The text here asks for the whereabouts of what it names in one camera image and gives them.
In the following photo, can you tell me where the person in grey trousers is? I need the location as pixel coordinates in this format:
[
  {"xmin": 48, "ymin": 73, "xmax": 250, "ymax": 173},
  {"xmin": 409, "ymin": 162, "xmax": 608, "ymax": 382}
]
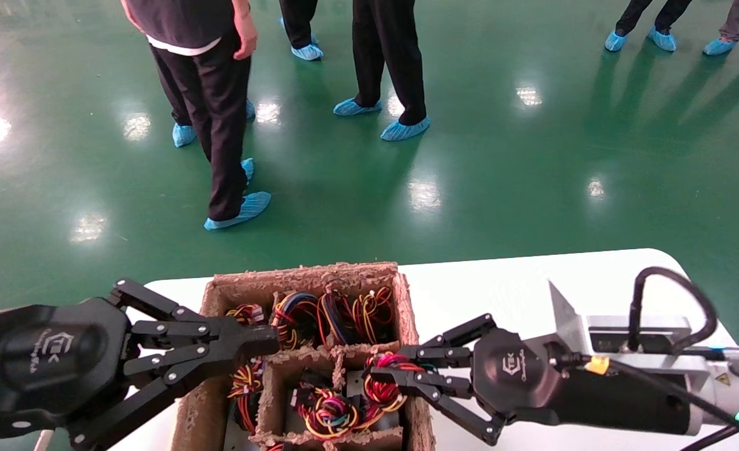
[{"xmin": 703, "ymin": 0, "xmax": 739, "ymax": 78}]

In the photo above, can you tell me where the black cable with yellow tag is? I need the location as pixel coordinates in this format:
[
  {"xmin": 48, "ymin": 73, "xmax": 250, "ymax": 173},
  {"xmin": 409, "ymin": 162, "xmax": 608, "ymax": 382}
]
[{"xmin": 551, "ymin": 354, "xmax": 739, "ymax": 451}]

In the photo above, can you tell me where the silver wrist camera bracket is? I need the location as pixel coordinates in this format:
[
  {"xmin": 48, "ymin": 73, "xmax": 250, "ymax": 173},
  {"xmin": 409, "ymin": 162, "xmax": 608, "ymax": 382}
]
[{"xmin": 548, "ymin": 281, "xmax": 711, "ymax": 376}]

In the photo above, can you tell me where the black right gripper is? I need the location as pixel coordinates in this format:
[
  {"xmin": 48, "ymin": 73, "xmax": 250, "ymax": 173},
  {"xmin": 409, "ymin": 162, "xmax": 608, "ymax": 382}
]
[{"xmin": 369, "ymin": 313, "xmax": 699, "ymax": 447}]

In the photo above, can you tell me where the brown cardboard divider box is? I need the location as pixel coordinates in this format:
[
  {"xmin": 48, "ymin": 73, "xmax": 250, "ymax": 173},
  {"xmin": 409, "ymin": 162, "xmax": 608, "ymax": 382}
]
[{"xmin": 170, "ymin": 262, "xmax": 436, "ymax": 451}]

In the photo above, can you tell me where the grey power supply with cables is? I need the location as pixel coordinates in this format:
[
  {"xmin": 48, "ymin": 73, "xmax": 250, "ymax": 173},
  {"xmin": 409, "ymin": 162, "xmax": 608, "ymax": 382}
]
[{"xmin": 362, "ymin": 352, "xmax": 426, "ymax": 414}]

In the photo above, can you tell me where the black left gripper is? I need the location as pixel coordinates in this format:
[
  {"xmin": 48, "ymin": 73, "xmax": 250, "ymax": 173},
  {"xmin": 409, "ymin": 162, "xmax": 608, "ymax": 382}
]
[{"xmin": 0, "ymin": 279, "xmax": 280, "ymax": 448}]

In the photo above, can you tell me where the person in black trousers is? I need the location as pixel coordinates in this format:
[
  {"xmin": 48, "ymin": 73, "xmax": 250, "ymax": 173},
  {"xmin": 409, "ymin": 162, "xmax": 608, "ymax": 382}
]
[
  {"xmin": 604, "ymin": 0, "xmax": 678, "ymax": 52},
  {"xmin": 150, "ymin": 44, "xmax": 257, "ymax": 149},
  {"xmin": 278, "ymin": 0, "xmax": 325, "ymax": 61},
  {"xmin": 333, "ymin": 0, "xmax": 431, "ymax": 142}
]

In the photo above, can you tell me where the person black shirt white hem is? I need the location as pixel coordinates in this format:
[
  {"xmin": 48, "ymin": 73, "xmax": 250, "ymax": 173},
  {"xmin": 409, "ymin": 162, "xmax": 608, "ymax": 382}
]
[{"xmin": 120, "ymin": 0, "xmax": 273, "ymax": 231}]

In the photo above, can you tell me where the black looped cable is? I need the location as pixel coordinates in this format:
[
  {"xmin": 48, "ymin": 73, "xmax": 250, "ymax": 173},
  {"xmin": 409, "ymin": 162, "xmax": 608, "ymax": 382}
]
[{"xmin": 626, "ymin": 266, "xmax": 719, "ymax": 355}]

